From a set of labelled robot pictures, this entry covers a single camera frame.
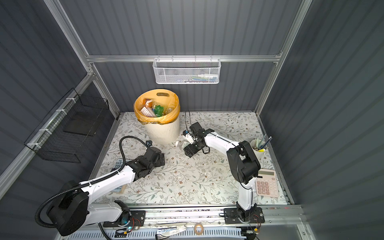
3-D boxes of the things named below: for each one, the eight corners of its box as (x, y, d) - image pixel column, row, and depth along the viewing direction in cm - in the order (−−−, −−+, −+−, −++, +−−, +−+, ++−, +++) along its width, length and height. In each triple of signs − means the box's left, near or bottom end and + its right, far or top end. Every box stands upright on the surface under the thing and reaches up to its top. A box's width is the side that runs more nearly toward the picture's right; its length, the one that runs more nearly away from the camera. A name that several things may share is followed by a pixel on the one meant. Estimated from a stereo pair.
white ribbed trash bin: (153, 150, 101) (144, 128, 83) (153, 144, 104) (144, 122, 86) (183, 144, 104) (180, 122, 86) (182, 139, 107) (179, 116, 89)
